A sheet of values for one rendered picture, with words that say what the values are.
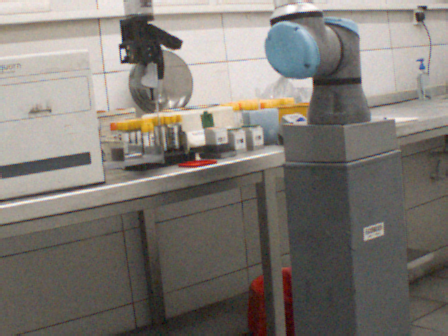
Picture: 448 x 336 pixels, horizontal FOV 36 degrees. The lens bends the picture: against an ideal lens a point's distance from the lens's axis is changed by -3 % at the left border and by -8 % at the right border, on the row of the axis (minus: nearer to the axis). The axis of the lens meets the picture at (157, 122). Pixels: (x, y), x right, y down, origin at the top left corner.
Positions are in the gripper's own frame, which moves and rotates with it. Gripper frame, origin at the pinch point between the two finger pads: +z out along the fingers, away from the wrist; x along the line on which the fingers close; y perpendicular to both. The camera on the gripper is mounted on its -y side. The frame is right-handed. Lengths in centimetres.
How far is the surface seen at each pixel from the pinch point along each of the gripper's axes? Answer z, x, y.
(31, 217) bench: 21, 17, 46
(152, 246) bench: 50, -44, -23
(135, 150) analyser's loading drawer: 12.1, 9.2, 13.8
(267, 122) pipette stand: 11.6, 1.7, -35.8
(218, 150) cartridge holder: 15.8, 8.3, -11.4
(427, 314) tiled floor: 105, -17, -137
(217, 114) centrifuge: 8.2, -14.0, -30.7
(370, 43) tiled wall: -11, -50, -156
